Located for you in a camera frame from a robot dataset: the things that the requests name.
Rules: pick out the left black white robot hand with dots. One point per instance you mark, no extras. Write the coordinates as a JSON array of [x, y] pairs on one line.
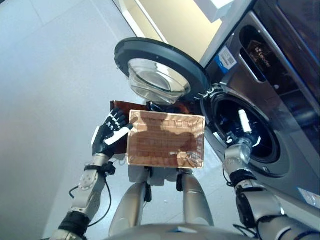
[[105, 136]]

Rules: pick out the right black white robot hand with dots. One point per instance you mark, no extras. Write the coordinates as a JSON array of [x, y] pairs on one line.
[[241, 137]]

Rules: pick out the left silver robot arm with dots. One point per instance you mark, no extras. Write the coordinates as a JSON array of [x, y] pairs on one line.
[[87, 185]]

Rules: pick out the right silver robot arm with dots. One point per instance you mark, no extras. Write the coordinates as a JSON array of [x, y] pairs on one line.
[[257, 197]]

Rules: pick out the dark grey washing machine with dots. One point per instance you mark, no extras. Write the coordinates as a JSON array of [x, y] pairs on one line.
[[287, 120]]

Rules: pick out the square wicker laundry basket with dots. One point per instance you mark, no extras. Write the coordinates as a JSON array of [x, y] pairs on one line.
[[165, 140]]

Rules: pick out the left silver robot leg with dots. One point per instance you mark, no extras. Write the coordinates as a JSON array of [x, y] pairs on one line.
[[130, 207]]

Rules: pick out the silver robot leg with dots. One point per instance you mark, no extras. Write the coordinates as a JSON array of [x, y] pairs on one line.
[[130, 207], [197, 200]]

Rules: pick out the right silver robot leg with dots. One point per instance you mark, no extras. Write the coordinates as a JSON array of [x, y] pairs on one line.
[[197, 200]]

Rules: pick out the blue white barcode sticker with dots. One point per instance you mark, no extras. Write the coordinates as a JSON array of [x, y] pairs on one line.
[[226, 59]]

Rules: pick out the white blue info sticker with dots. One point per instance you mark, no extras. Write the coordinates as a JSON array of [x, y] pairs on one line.
[[310, 197]]

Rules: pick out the round glass washer door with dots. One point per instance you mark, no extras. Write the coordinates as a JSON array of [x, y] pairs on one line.
[[160, 50]]

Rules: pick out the silver robot torso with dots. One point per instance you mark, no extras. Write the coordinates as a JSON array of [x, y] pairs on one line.
[[180, 232]]

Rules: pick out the white counter cabinet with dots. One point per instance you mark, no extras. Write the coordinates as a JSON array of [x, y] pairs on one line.
[[180, 22]]

